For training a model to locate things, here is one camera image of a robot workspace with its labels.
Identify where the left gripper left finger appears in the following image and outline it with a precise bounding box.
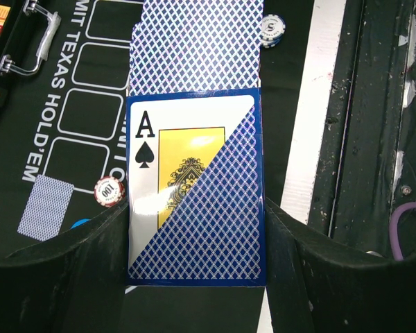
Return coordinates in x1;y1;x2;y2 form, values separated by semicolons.
0;198;128;332

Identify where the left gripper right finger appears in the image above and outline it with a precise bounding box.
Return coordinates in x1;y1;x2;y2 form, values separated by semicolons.
265;200;416;332

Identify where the blue round blind button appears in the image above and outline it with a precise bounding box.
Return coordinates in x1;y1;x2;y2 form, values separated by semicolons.
71;219;89;229

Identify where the red white chip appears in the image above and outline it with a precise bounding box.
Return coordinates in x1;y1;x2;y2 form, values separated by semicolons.
94;176;125;207

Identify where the blue backed card deck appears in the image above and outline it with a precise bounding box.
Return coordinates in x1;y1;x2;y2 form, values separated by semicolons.
127;1;263;96

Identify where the blue white chip stack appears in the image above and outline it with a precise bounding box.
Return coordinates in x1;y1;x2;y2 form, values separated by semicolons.
261;14;286;48

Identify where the white table board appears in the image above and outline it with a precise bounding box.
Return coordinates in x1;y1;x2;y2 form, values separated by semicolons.
256;0;347;333

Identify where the black aluminium chip case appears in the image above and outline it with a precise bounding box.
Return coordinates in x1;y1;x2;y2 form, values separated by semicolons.
0;1;61;115

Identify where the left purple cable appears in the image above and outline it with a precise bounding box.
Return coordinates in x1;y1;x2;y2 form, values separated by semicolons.
389;201;416;261

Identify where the aluminium mounting rail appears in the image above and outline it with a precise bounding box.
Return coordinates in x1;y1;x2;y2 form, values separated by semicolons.
308;1;416;257

